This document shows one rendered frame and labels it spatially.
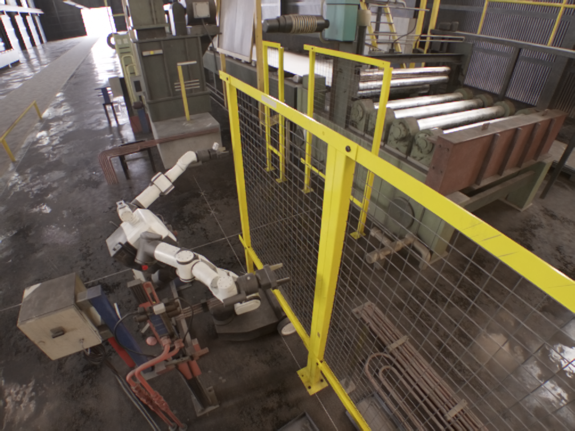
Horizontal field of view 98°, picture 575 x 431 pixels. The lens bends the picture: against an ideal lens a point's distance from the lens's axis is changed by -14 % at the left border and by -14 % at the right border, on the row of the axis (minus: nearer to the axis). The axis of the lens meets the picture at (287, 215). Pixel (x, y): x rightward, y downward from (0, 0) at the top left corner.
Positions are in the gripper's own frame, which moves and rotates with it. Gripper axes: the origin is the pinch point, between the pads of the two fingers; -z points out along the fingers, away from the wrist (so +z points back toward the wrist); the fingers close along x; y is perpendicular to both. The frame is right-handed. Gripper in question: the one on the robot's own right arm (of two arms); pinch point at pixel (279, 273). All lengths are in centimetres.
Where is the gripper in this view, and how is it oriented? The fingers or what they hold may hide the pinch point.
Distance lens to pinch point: 128.4
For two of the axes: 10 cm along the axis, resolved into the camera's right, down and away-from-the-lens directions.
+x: 3.9, 6.2, -6.8
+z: -9.2, 2.8, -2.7
